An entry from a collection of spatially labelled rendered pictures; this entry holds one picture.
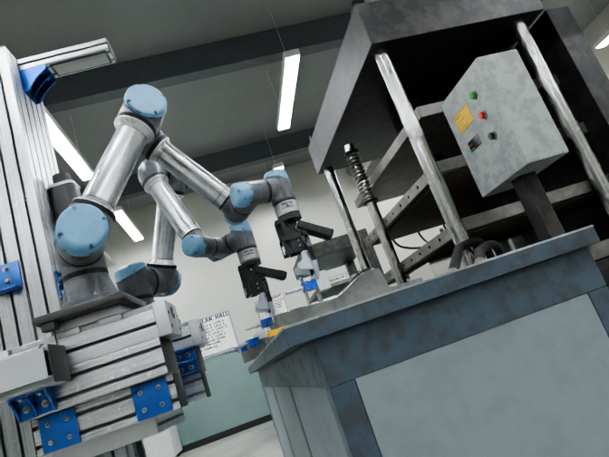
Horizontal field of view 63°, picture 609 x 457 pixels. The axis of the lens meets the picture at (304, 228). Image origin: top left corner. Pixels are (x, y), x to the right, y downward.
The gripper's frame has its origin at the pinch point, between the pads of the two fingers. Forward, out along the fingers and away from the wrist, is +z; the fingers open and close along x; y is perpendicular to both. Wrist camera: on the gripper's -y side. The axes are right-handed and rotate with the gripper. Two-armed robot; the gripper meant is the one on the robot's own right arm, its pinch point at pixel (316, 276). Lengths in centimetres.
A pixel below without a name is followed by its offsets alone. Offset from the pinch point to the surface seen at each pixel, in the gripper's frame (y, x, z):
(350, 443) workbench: 16, 50, 38
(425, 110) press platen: -73, -27, -57
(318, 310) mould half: 0.8, -10.1, 8.8
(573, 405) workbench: -28, 50, 46
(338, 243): -146, -454, -103
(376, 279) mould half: -20.7, -10.1, 5.2
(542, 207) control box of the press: -80, 1, 0
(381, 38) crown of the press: -62, -17, -87
